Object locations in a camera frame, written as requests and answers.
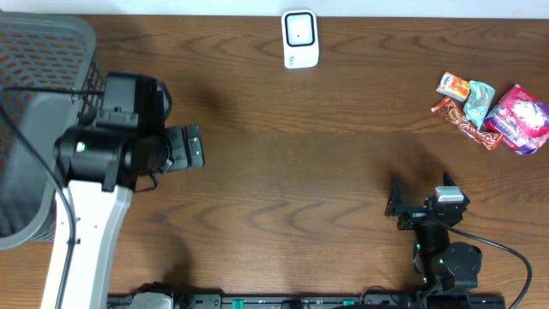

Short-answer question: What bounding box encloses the brown orange chocolate bar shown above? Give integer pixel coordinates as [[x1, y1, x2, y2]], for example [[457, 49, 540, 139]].
[[431, 96, 503, 151]]

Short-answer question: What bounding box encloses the mint green wipes pack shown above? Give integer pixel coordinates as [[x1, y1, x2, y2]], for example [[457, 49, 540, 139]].
[[463, 81, 495, 130]]

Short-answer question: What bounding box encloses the purple pantyliner pack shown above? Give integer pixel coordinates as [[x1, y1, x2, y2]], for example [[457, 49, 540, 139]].
[[484, 84, 548, 155]]

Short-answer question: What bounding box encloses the small orange snack pack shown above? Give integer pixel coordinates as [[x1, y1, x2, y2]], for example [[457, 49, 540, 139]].
[[436, 72, 471, 102]]

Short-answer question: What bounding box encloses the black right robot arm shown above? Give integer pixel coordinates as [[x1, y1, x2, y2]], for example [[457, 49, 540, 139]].
[[384, 173, 482, 292]]

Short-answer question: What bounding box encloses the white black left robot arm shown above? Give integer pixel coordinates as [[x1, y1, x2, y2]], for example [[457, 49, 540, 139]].
[[41, 124, 204, 308]]

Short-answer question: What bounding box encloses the white barcode scanner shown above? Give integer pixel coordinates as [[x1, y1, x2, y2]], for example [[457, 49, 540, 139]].
[[281, 9, 320, 69]]

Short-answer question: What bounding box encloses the grey plastic basket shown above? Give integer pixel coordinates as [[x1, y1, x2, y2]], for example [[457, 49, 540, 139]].
[[1, 12, 105, 250]]

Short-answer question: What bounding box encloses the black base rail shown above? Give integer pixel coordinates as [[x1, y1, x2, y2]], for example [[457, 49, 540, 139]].
[[106, 293, 507, 309]]

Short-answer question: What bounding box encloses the black right camera cable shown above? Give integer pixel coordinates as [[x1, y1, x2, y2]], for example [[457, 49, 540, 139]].
[[432, 214, 534, 309]]

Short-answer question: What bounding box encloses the black camera cable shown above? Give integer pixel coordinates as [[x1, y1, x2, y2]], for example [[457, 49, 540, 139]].
[[0, 86, 106, 309], [432, 214, 534, 309]]

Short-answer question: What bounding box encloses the black left camera cable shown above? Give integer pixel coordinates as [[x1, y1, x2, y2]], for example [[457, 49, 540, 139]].
[[0, 86, 106, 309]]

